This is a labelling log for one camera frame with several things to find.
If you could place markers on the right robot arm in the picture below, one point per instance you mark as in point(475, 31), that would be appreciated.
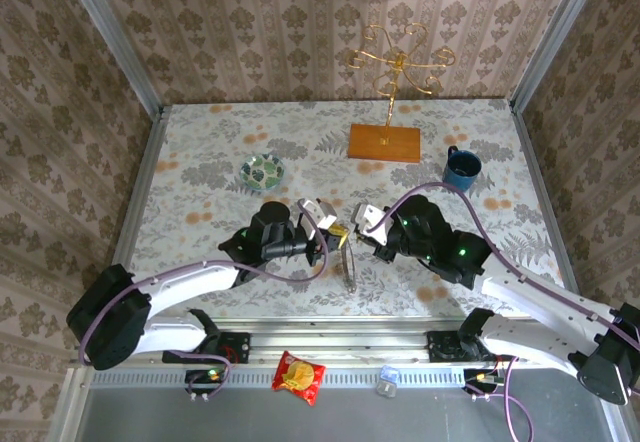
point(530, 302)

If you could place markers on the small clear plastic cup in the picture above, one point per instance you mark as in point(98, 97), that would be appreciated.
point(388, 379)

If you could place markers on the floral tablecloth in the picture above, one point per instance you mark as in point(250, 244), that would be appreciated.
point(210, 127)

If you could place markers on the small black controller board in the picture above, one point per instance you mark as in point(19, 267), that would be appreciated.
point(202, 379)
point(480, 379)

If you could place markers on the dark blue mug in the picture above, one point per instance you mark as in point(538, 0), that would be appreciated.
point(462, 174)

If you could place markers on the aluminium frame post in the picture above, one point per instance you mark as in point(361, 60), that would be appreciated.
point(555, 37)
point(111, 37)

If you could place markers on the grey metal tray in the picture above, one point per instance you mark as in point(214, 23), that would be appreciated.
point(350, 422)

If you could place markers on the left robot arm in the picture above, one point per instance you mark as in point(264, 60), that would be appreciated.
point(200, 279)

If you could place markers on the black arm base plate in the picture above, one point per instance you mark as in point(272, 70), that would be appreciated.
point(240, 347)
point(437, 349)

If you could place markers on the red snack packet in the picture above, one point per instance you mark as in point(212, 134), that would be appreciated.
point(299, 377)

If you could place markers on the gold hook stand wooden base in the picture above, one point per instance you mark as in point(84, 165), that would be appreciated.
point(385, 144)

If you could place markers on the aluminium table side rail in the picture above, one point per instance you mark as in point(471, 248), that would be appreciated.
point(135, 212)
point(547, 212)

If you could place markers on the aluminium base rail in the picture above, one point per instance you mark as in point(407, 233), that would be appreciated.
point(340, 342)

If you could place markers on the leaf pattern ceramic bowl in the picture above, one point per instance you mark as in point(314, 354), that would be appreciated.
point(261, 173)

